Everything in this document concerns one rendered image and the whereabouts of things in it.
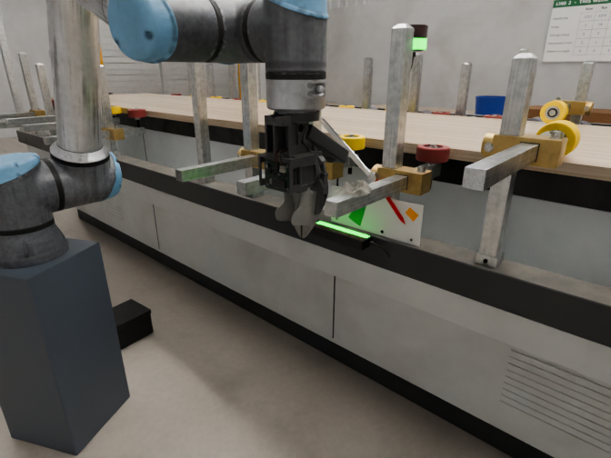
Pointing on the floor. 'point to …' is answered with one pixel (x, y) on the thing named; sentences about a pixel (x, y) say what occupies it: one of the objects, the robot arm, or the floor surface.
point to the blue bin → (489, 104)
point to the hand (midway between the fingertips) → (305, 229)
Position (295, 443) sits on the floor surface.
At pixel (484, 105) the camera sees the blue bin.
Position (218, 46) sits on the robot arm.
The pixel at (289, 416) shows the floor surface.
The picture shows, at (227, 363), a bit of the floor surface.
